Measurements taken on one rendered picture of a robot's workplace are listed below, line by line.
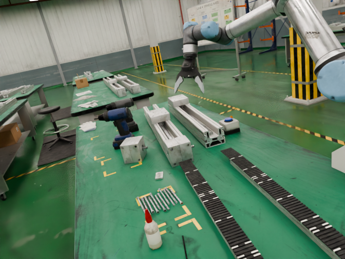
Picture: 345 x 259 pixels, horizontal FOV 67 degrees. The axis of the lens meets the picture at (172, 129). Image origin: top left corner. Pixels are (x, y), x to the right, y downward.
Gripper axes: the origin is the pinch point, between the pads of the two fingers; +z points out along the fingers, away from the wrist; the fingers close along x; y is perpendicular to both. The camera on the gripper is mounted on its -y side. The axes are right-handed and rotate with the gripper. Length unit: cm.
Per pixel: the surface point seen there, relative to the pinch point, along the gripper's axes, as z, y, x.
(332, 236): 32, -68, -48
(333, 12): -269, 836, -290
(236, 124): 15.2, 4.4, -24.2
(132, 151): 27.4, -20.8, 22.3
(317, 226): 32, -66, -46
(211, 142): 22.8, -9.5, -13.3
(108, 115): 12.0, -6.4, 42.6
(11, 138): 69, 190, 324
